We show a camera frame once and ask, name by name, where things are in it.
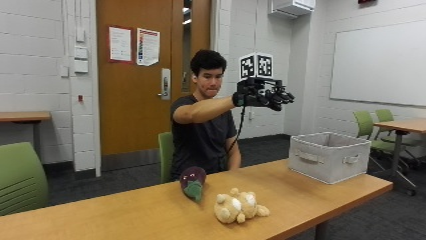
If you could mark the white marker cube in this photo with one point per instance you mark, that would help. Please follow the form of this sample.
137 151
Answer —
255 65

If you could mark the the person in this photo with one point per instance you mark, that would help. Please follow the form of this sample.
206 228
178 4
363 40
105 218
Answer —
201 133

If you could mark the grey fabric storage bin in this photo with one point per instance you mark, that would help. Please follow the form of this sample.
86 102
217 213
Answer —
329 156

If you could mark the green chair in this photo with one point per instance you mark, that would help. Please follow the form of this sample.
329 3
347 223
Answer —
20 180
165 155
390 128
367 133

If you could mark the white whiteboard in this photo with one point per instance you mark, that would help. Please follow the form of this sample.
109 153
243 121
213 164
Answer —
380 66

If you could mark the wooden side table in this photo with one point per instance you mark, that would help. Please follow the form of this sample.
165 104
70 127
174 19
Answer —
21 117
400 140

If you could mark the purple eggplant soft toy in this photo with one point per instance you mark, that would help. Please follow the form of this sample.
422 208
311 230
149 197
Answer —
191 182

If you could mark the wooden door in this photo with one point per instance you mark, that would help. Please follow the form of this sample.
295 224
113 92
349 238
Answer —
134 80

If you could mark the colourful paper poster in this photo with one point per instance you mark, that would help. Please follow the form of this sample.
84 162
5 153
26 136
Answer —
147 47

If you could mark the beige teddy bear soft toy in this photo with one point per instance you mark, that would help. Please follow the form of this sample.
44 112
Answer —
238 206

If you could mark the white paper notice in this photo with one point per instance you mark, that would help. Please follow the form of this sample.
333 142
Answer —
120 44

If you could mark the white wall outlet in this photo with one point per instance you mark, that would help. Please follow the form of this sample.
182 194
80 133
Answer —
250 115

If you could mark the white wall unit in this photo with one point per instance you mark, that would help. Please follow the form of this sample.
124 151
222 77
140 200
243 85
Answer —
290 7

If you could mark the white wall switch box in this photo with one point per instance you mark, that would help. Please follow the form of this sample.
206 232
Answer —
81 59

